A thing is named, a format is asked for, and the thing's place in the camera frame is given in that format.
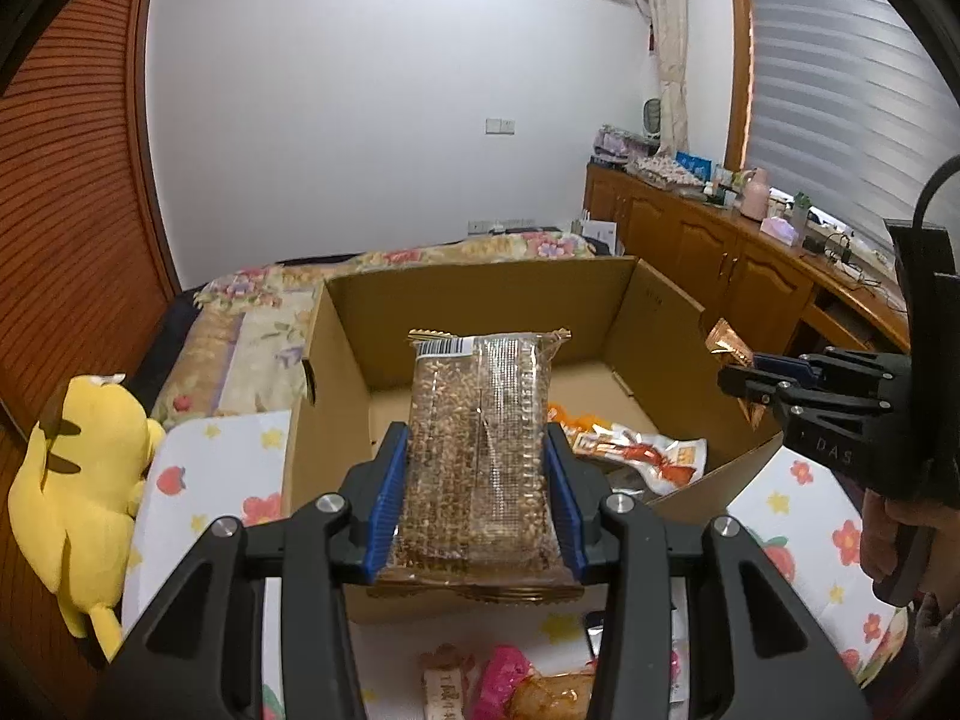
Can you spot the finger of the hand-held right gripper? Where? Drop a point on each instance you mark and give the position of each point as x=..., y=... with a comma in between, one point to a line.
x=757, y=386
x=787, y=366

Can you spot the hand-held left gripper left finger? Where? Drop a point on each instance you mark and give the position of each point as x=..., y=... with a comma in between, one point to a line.
x=384, y=499

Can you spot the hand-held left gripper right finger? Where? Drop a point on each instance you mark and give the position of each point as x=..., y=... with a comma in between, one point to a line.
x=568, y=510

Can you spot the orange brown snack packet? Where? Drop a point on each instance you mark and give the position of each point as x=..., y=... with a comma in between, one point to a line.
x=727, y=345

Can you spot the orange white snack packet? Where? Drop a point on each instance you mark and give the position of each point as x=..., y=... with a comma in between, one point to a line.
x=645, y=457

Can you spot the clear grain bar packet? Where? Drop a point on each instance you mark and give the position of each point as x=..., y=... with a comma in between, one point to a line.
x=472, y=465

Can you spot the brown cardboard box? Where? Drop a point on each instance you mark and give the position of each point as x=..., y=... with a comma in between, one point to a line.
x=352, y=360

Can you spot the person's right hand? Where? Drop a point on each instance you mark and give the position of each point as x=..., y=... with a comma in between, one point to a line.
x=874, y=540

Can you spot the purple tissue box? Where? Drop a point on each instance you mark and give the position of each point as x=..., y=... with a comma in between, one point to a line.
x=778, y=230

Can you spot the wooden cabinet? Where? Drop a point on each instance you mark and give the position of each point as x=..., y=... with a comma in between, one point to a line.
x=697, y=255

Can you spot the strawberry printed blanket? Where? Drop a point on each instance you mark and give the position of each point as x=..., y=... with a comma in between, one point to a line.
x=225, y=480

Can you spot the pink kettle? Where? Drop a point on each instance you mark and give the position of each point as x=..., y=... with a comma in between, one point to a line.
x=754, y=199

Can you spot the white red-print snack packet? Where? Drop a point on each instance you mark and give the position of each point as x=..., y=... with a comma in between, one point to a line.
x=679, y=652

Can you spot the pink snack packet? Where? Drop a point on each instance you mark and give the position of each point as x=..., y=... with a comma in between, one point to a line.
x=502, y=679

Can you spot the beige snack packet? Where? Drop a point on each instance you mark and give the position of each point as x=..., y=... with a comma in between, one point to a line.
x=446, y=679

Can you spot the floral quilt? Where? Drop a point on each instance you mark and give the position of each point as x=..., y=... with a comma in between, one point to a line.
x=255, y=330

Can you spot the white paper box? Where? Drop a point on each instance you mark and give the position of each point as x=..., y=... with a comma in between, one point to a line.
x=598, y=236

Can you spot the blue box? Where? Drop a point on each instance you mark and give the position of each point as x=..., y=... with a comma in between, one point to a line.
x=694, y=165

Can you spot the floral fabric bag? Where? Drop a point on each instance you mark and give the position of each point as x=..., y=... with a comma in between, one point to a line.
x=664, y=172

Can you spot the purple bag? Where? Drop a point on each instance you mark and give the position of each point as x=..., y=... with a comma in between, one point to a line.
x=619, y=144

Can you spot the small desk fan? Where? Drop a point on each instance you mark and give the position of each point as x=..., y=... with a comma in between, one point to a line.
x=655, y=120

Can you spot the grey window blind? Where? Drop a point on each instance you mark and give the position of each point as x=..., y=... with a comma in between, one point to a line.
x=840, y=90

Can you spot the yellow plush toy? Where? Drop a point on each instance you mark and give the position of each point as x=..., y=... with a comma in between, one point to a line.
x=75, y=480

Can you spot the floral curtain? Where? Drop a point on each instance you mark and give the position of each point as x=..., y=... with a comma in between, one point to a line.
x=667, y=52

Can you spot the brown slatted wardrobe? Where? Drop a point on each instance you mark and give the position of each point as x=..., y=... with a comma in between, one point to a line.
x=75, y=202

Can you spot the wall outlet panel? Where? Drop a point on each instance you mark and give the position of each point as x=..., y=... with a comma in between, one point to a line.
x=502, y=225

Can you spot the wooden window frame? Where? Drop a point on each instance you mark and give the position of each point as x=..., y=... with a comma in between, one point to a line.
x=739, y=52

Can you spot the white wall switch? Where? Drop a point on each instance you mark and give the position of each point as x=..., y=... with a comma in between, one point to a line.
x=501, y=125

